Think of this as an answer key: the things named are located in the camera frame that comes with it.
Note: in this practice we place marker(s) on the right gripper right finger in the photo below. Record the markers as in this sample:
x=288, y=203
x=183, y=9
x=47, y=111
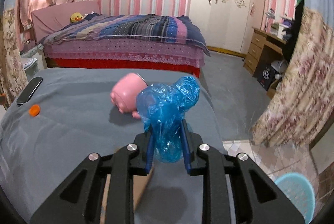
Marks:
x=235, y=189

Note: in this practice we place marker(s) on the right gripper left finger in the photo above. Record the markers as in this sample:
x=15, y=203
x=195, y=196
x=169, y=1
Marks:
x=78, y=199

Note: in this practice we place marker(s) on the blue plastic bag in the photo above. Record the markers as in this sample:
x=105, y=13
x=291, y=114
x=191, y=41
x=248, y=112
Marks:
x=162, y=108

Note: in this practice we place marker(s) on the brown phone case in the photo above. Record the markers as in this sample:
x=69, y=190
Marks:
x=126, y=181

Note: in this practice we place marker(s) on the pink pig mug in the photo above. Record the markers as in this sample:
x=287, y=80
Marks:
x=125, y=91

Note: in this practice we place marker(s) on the blue plastic basket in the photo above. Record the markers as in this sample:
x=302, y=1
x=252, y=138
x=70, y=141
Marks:
x=300, y=192

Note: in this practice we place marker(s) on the grey table cloth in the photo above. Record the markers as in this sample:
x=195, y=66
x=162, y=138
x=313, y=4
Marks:
x=77, y=118

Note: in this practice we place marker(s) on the black box under desk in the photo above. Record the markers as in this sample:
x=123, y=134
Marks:
x=267, y=76

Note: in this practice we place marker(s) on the right floral curtain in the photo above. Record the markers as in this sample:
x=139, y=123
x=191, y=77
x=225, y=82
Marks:
x=304, y=100

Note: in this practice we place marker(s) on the floral curtain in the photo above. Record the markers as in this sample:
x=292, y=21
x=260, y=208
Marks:
x=13, y=76
x=304, y=100

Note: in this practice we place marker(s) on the orange bottle cap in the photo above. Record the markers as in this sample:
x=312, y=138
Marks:
x=34, y=110

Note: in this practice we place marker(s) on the black smartphone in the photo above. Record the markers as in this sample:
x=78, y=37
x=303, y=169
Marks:
x=29, y=90

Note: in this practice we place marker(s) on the wooden desk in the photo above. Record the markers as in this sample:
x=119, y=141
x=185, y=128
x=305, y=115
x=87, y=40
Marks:
x=264, y=48

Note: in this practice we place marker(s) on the bed with purple bedding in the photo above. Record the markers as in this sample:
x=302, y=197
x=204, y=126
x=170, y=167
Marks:
x=122, y=41

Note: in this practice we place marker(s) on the left floral curtain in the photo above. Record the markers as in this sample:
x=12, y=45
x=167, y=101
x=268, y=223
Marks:
x=13, y=76

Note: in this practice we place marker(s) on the white bedside table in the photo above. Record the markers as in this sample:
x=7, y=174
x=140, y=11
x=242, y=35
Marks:
x=34, y=61

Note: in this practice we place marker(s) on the desk lamp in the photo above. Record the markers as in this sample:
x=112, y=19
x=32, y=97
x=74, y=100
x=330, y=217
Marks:
x=270, y=15

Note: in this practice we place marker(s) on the yellow duck plush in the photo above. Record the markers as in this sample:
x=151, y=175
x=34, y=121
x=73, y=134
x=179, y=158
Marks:
x=76, y=17

